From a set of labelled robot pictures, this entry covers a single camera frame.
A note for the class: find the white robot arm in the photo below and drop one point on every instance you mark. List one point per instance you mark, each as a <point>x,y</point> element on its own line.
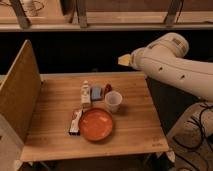
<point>163,60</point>

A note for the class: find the blue sponge block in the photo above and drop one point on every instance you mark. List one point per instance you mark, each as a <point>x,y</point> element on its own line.
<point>96,93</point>

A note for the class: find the orange round plate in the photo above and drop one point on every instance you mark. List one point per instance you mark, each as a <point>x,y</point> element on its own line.
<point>96,124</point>

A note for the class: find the yellow tan gripper tip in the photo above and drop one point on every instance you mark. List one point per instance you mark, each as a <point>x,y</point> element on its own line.
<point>125,60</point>

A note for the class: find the translucent plastic cup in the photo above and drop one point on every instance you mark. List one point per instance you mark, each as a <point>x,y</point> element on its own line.
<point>113,100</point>

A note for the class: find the white object on shelf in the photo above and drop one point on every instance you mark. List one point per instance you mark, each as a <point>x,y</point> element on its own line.
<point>32,7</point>

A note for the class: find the small red brown object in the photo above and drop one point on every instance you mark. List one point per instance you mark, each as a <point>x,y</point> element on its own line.
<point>107,89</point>

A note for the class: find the white small bottle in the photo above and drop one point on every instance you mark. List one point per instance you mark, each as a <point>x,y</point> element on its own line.
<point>85,94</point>

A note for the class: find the wooden side panel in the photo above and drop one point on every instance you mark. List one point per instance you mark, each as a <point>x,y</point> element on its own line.
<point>19,91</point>

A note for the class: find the white red flat package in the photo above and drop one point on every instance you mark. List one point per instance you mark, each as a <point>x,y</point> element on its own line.
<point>74,126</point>

